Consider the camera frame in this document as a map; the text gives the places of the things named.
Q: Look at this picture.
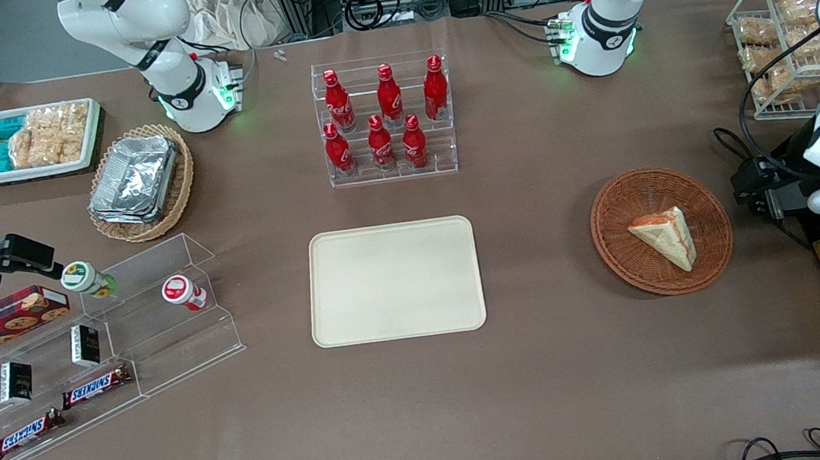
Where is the triangular sandwich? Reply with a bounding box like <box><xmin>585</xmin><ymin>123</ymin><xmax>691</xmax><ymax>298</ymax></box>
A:
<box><xmin>625</xmin><ymin>204</ymin><xmax>700</xmax><ymax>278</ymax></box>

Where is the round brown wicker basket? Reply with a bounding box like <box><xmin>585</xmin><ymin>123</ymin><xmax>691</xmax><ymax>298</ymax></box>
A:
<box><xmin>585</xmin><ymin>160</ymin><xmax>739</xmax><ymax>305</ymax></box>

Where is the white rectangular snack tray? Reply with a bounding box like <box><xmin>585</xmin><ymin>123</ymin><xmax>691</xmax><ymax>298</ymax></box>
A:
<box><xmin>0</xmin><ymin>96</ymin><xmax>108</xmax><ymax>186</ymax></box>

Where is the oval tan wicker basket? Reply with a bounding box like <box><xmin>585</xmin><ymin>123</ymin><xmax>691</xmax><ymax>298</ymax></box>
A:
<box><xmin>79</xmin><ymin>119</ymin><xmax>202</xmax><ymax>248</ymax></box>

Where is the beige plastic tray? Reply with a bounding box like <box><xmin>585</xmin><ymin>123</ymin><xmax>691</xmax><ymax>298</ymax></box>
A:
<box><xmin>302</xmin><ymin>213</ymin><xmax>489</xmax><ymax>349</ymax></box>

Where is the black countertop appliance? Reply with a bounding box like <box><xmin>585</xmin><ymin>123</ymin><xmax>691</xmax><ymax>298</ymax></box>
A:
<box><xmin>756</xmin><ymin>112</ymin><xmax>820</xmax><ymax>227</ymax></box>

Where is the green-lid drink bottle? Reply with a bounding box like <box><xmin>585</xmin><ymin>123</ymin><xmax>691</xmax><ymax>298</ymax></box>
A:
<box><xmin>58</xmin><ymin>257</ymin><xmax>119</xmax><ymax>303</ymax></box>

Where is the red tartan cookie box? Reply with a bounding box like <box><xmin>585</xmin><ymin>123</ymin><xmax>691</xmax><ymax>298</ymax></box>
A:
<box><xmin>0</xmin><ymin>281</ymin><xmax>77</xmax><ymax>363</ymax></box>

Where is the small rice cracker pack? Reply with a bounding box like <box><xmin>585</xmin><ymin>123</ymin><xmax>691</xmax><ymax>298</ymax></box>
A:
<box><xmin>5</xmin><ymin>126</ymin><xmax>39</xmax><ymax>171</ymax></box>

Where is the small black box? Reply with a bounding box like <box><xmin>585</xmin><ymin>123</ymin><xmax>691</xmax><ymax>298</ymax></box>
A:
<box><xmin>0</xmin><ymin>359</ymin><xmax>36</xmax><ymax>405</ymax></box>
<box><xmin>68</xmin><ymin>322</ymin><xmax>104</xmax><ymax>370</ymax></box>

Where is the large rice cracker pack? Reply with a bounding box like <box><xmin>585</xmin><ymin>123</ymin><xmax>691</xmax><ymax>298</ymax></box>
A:
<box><xmin>23</xmin><ymin>102</ymin><xmax>95</xmax><ymax>169</ymax></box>

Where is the stack of foil containers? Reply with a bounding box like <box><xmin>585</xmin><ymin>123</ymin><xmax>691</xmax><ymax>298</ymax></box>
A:
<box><xmin>82</xmin><ymin>132</ymin><xmax>187</xmax><ymax>230</ymax></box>

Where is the snickers chocolate bar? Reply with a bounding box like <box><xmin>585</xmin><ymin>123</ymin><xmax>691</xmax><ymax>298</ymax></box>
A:
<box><xmin>0</xmin><ymin>406</ymin><xmax>70</xmax><ymax>460</ymax></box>
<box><xmin>58</xmin><ymin>363</ymin><xmax>136</xmax><ymax>411</ymax></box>

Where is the red-lid drink bottle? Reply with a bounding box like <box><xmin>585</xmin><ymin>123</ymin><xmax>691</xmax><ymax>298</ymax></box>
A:
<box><xmin>160</xmin><ymin>271</ymin><xmax>211</xmax><ymax>315</ymax></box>

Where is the clear acrylic stepped shelf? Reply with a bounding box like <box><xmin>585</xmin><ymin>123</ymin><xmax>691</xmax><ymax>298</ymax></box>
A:
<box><xmin>0</xmin><ymin>227</ymin><xmax>257</xmax><ymax>460</ymax></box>

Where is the clear acrylic bottle rack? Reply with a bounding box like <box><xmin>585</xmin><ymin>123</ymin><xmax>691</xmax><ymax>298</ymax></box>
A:
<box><xmin>308</xmin><ymin>49</ymin><xmax>461</xmax><ymax>189</ymax></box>

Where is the white cloth bag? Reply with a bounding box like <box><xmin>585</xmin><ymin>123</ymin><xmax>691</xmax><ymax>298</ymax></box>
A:
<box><xmin>180</xmin><ymin>0</ymin><xmax>302</xmax><ymax>57</ymax></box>

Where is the red cola bottle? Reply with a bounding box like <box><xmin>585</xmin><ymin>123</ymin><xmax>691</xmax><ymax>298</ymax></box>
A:
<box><xmin>373</xmin><ymin>61</ymin><xmax>406</xmax><ymax>130</ymax></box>
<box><xmin>419</xmin><ymin>52</ymin><xmax>452</xmax><ymax>123</ymax></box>
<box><xmin>322</xmin><ymin>120</ymin><xmax>358</xmax><ymax>179</ymax></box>
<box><xmin>365</xmin><ymin>112</ymin><xmax>399</xmax><ymax>174</ymax></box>
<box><xmin>322</xmin><ymin>67</ymin><xmax>358</xmax><ymax>135</ymax></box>
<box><xmin>399</xmin><ymin>112</ymin><xmax>431</xmax><ymax>172</ymax></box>

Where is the black power cable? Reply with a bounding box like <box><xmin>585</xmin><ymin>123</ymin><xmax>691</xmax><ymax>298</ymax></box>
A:
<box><xmin>712</xmin><ymin>118</ymin><xmax>815</xmax><ymax>260</ymax></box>

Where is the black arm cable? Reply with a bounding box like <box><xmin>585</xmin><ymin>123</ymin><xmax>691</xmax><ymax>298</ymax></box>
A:
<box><xmin>698</xmin><ymin>0</ymin><xmax>820</xmax><ymax>187</ymax></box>

